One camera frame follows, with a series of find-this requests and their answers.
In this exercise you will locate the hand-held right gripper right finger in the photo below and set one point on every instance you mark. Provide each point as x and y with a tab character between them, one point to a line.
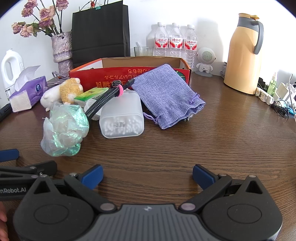
203	177

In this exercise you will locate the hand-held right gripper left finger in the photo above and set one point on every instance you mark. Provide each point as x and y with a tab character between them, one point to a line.
93	176

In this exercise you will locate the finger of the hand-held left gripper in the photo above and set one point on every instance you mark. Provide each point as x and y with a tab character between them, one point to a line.
9	154
46	168

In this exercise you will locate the iridescent green plastic bag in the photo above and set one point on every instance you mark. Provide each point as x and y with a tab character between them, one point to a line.
64	129

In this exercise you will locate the translucent cotton swab box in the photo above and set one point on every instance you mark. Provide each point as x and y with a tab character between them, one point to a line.
122	115

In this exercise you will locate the green tissue packet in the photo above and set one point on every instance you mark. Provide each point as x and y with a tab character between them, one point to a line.
90	95

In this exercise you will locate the yellow white plush toy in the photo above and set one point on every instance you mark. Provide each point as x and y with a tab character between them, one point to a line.
69	89

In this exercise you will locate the red cardboard box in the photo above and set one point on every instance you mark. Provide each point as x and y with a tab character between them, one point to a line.
92	78

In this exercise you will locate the person's left hand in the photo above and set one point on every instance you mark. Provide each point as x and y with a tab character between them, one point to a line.
2	213

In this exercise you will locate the dark flat object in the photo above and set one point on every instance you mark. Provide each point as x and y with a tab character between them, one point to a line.
4	111

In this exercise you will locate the purple tissue pack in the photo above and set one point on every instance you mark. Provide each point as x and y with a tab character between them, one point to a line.
34	88

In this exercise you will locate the white detergent bottle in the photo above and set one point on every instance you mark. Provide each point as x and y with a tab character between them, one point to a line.
19	62

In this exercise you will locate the white power strip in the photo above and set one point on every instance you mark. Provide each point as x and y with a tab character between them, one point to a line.
263	96

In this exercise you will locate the small black object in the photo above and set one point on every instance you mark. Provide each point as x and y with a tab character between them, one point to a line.
261	83

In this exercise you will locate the green spray bottle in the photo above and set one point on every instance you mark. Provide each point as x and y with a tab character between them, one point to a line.
271	87

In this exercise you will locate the purple speckled vase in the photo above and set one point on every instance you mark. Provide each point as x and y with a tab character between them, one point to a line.
61	46

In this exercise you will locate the white chargers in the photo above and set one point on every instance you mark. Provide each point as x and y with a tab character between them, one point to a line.
285	89

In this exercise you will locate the white robot speaker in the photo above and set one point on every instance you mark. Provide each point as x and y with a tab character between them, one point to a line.
205	56

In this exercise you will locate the yellow thermos jug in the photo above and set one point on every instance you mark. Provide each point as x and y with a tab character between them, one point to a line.
242	58

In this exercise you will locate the clear water bottle red label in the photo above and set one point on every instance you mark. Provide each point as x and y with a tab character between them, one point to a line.
160	41
175	42
190	45

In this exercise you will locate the glass cup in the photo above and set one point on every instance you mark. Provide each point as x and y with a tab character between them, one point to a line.
144	52

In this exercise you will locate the white plastic spoon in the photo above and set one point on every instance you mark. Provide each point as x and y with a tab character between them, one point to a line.
138	44

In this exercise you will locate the dried pink roses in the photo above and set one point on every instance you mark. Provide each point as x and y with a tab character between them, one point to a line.
45	14

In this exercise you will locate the black paper bag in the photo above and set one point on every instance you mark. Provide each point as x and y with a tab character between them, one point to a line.
99	30

